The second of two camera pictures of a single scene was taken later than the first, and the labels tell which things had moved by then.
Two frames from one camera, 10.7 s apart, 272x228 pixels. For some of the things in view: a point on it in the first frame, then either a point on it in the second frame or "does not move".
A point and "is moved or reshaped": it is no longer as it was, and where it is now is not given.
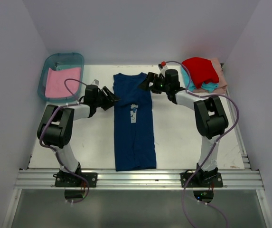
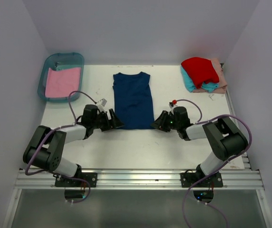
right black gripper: (151, 78) -> (160, 122)
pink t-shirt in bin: (55, 86) does not move
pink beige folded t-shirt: (222, 87) does not move
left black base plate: (68, 179) does not move
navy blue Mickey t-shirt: (134, 127) is moved or reshaped
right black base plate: (216, 182) does not move
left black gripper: (108, 103) -> (114, 123)
